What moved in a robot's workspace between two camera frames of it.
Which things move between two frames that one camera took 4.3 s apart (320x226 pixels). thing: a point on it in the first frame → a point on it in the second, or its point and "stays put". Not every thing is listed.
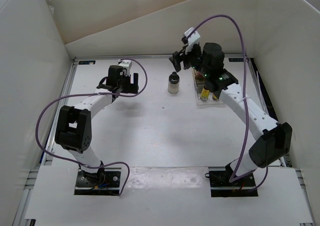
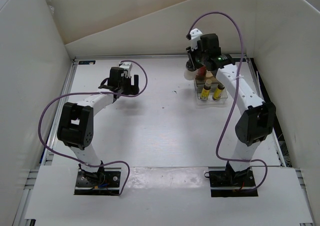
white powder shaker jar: (173, 83) → (190, 73)
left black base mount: (106, 182) stays put
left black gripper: (132, 88) stays put
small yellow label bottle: (205, 91) stays put
